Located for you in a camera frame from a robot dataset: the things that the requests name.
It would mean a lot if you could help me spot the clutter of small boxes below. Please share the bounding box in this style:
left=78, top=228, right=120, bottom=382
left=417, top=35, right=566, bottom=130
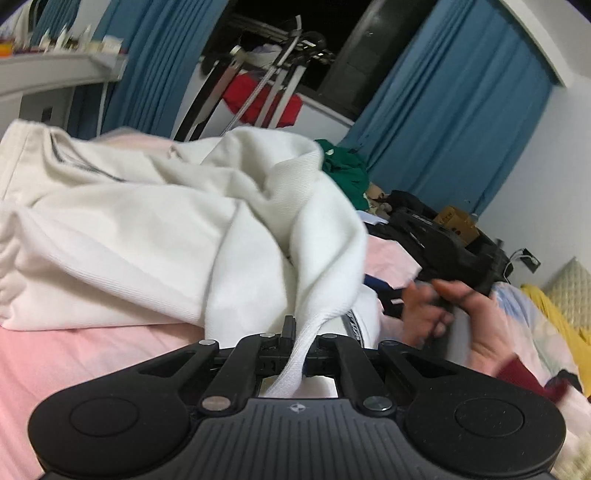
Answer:
left=0, top=21, right=124, bottom=57

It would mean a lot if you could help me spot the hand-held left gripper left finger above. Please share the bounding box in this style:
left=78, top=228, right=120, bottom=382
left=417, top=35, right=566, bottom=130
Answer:
left=134, top=316, right=297, bottom=412

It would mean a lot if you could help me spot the person's right hand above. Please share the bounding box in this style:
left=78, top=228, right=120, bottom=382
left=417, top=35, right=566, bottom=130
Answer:
left=401, top=280, right=523, bottom=371

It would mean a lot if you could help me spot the green garment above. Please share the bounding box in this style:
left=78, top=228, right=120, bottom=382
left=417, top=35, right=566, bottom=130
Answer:
left=315, top=137, right=371, bottom=209

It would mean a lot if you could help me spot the white garment on rack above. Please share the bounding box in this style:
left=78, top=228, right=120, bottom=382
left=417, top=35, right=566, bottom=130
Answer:
left=250, top=44, right=280, bottom=70

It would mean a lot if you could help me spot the small brown cardboard box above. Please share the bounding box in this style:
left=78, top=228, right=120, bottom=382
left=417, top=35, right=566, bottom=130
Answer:
left=436, top=205, right=480, bottom=246

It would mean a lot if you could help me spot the light patterned blanket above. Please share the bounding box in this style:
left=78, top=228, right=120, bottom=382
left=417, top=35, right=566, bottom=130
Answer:
left=488, top=281, right=591, bottom=480

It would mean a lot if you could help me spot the white knit sweatshirt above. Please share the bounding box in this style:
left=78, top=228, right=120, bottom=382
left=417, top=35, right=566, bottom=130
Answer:
left=0, top=119, right=385, bottom=400

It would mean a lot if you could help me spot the white desk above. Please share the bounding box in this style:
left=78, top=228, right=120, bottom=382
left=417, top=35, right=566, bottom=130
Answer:
left=0, top=50, right=129, bottom=136

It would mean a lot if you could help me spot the pink bed sheet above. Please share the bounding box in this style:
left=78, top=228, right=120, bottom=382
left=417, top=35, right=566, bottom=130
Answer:
left=0, top=128, right=423, bottom=480

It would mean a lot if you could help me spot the quilted headboard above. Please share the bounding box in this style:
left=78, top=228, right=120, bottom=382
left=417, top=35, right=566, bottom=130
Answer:
left=544, top=257, right=591, bottom=334

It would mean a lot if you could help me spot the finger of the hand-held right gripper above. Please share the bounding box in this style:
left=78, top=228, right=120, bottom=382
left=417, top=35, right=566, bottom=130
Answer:
left=364, top=273, right=408, bottom=320

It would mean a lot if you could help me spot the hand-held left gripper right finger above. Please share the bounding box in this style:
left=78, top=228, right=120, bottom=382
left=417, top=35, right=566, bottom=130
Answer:
left=302, top=333, right=462, bottom=412

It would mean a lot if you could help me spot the red garment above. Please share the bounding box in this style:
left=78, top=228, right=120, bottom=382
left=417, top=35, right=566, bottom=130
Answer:
left=222, top=73, right=304, bottom=128

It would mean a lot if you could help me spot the metal clothes rack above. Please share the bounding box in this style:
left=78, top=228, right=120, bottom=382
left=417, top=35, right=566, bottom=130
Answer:
left=174, top=14, right=339, bottom=145

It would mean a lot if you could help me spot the dark window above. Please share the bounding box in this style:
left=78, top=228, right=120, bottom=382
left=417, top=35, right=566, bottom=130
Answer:
left=203, top=0, right=439, bottom=121

